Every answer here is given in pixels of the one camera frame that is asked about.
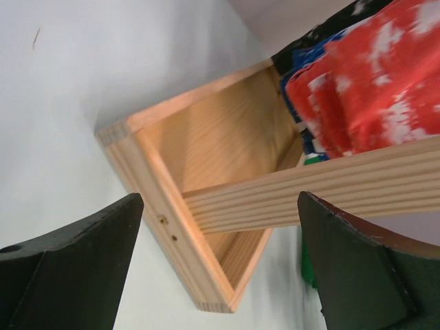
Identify blue patterned trousers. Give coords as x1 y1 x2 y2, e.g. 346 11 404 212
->
280 28 354 162

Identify wooden clothes rack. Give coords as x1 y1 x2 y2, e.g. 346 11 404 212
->
96 61 439 313

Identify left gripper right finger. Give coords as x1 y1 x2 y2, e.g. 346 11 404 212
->
297 191 439 329

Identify green plastic tray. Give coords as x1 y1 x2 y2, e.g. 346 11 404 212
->
301 154 327 289

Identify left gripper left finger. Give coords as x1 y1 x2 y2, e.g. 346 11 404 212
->
1 193 144 329

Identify orange white trousers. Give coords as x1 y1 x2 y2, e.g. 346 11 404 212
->
283 0 440 161

